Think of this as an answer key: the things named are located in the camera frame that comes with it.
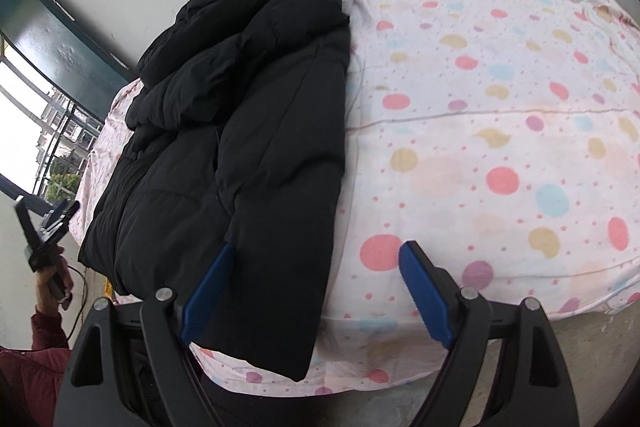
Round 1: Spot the metal window railing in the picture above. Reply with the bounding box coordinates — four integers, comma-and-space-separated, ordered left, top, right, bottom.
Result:
0, 34, 107, 208

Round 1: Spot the thin black cable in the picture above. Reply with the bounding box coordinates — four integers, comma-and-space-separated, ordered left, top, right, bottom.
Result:
64, 263, 90, 333

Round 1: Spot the dark cloth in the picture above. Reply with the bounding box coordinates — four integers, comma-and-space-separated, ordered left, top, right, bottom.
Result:
199, 369, 441, 427

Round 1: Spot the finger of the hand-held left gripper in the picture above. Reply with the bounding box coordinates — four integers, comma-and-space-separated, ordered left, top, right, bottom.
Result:
14, 196, 37, 253
47, 201, 81, 243

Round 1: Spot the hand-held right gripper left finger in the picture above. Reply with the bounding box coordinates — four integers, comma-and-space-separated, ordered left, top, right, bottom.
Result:
54, 243, 234, 427

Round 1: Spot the green tree outside window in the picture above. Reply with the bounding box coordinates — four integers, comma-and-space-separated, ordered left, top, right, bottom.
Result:
44, 157, 82, 204

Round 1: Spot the polka dot bed sheet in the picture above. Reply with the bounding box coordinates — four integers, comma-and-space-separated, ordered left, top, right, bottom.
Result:
67, 0, 640, 397

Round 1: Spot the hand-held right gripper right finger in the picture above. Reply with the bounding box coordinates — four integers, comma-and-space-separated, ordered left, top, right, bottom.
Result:
399, 241, 581, 427

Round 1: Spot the black hooded puffer jacket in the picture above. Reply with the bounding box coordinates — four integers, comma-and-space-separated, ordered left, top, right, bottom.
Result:
77, 0, 352, 384

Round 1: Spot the building outside window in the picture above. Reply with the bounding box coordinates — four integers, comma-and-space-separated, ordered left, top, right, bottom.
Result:
35, 89, 103, 160

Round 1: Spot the dark teal window frame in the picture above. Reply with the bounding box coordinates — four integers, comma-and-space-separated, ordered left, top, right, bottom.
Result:
0, 0, 132, 124

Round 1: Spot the person's left hand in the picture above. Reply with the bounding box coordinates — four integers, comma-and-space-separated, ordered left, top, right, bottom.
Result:
34, 246, 76, 315

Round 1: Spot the person's left forearm maroon sleeve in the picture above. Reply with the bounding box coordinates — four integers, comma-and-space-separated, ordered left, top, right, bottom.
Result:
0, 307, 71, 427

